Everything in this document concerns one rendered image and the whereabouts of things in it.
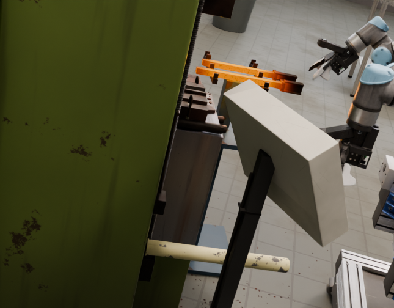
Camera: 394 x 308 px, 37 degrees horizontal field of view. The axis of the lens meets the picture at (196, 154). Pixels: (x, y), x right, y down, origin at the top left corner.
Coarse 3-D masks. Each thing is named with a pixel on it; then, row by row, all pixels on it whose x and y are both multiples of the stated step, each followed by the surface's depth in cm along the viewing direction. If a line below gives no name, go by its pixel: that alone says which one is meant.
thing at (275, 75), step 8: (208, 64) 243; (216, 64) 243; (224, 64) 244; (232, 64) 246; (240, 72) 246; (248, 72) 246; (256, 72) 246; (264, 72) 247; (272, 72) 249; (280, 72) 250; (288, 80) 250
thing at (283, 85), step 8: (200, 72) 232; (208, 72) 232; (216, 72) 232; (224, 72) 234; (232, 80) 234; (240, 80) 235; (256, 80) 235; (264, 80) 236; (272, 80) 239; (280, 80) 239; (280, 88) 238; (288, 88) 239; (296, 88) 239
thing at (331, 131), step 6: (330, 126) 161; (336, 126) 160; (342, 126) 159; (348, 126) 157; (324, 132) 158; (330, 132) 157; (336, 132) 157; (342, 132) 156; (348, 132) 156; (336, 138) 157; (342, 138) 157
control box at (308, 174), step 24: (240, 96) 142; (264, 96) 139; (240, 120) 143; (264, 120) 132; (288, 120) 130; (240, 144) 152; (264, 144) 136; (288, 144) 125; (312, 144) 123; (336, 144) 121; (288, 168) 131; (312, 168) 121; (336, 168) 125; (288, 192) 138; (312, 192) 126; (336, 192) 129; (312, 216) 133; (336, 216) 134
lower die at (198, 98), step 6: (186, 84) 193; (192, 84) 197; (198, 84) 198; (186, 90) 189; (192, 90) 189; (198, 90) 190; (186, 96) 186; (198, 96) 188; (204, 96) 190; (186, 102) 184; (192, 102) 185; (198, 102) 185; (204, 102) 186; (186, 108) 181; (192, 108) 181; (198, 108) 182; (204, 108) 183; (180, 114) 182; (186, 114) 182; (192, 114) 182; (198, 114) 182; (204, 114) 182; (204, 120) 183
